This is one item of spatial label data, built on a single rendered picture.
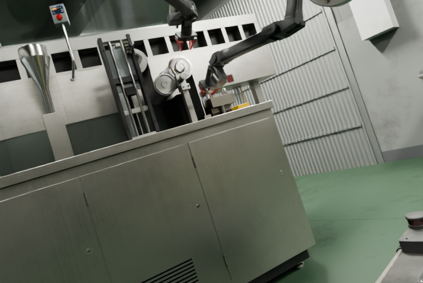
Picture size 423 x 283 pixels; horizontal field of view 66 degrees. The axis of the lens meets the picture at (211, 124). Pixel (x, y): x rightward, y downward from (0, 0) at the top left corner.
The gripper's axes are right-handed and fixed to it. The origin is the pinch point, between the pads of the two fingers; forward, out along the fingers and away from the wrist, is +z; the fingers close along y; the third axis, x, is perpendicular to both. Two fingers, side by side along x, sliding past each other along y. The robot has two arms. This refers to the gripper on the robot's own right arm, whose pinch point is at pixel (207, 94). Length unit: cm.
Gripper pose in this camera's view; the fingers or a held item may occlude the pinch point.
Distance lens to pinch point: 181.3
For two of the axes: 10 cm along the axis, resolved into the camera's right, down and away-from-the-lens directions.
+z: -1.6, 6.6, 7.4
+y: 8.7, -2.6, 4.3
